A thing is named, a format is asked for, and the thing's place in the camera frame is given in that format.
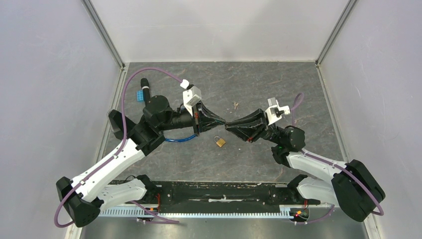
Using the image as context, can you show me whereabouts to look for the black wedge cover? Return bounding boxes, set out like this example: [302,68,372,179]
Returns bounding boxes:
[107,109,135,140]

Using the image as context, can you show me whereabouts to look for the blue toy brick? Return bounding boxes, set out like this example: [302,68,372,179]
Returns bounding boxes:
[136,91,144,102]

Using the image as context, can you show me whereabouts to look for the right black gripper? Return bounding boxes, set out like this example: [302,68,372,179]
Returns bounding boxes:
[225,109,283,145]

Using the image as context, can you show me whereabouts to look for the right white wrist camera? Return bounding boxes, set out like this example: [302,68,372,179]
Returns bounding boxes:
[265,98,291,125]

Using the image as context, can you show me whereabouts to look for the brass padlock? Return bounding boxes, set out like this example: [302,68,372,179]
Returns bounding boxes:
[213,136,226,147]

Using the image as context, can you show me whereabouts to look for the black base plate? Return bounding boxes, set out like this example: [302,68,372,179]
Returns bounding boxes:
[124,180,321,214]

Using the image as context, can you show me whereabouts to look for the purple cable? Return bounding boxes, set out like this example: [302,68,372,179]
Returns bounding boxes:
[54,67,183,228]
[290,92,385,225]

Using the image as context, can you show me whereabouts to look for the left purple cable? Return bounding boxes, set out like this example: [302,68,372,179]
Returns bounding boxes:
[54,67,183,228]

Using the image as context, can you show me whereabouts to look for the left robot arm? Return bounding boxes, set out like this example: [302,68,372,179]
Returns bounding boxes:
[56,95,225,228]

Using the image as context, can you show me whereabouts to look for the black microphone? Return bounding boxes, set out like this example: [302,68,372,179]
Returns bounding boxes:
[140,78,151,105]

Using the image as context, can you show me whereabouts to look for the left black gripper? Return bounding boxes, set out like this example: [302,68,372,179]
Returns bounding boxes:
[158,101,226,136]

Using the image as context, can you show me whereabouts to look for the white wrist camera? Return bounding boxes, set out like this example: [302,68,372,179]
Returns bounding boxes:
[180,79,202,117]
[265,98,291,125]

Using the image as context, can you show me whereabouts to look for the slotted cable duct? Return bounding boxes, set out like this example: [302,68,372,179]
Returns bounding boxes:
[99,205,309,219]

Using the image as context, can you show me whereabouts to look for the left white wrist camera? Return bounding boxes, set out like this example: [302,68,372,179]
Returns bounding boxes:
[180,79,202,117]

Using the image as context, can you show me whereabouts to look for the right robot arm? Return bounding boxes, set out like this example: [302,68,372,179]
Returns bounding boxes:
[225,107,386,222]

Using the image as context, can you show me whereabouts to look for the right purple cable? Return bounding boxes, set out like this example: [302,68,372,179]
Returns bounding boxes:
[290,92,385,225]

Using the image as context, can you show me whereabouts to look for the blue cable lock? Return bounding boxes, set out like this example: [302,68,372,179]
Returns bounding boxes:
[164,106,199,143]

